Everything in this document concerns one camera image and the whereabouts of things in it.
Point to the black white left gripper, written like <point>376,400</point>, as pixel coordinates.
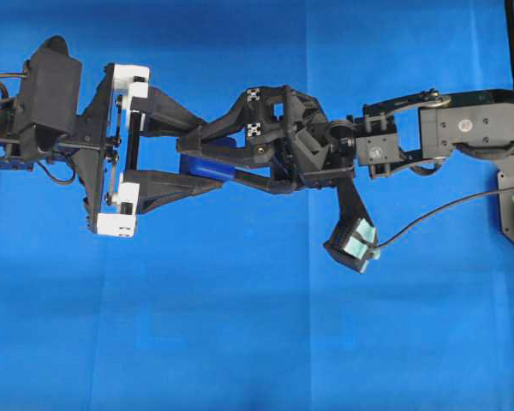
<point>110,206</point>

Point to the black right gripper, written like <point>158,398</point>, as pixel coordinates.
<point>290,144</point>

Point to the blue block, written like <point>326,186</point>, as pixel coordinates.
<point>204,167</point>

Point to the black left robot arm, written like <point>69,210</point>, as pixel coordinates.
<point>62,151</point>

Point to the blue table cloth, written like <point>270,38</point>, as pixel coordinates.
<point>228,300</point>

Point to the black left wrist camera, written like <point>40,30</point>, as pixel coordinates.
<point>49,94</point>

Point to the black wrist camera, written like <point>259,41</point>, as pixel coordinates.
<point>353,244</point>
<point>49,94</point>

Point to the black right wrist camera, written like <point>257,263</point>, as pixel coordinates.
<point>353,244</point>

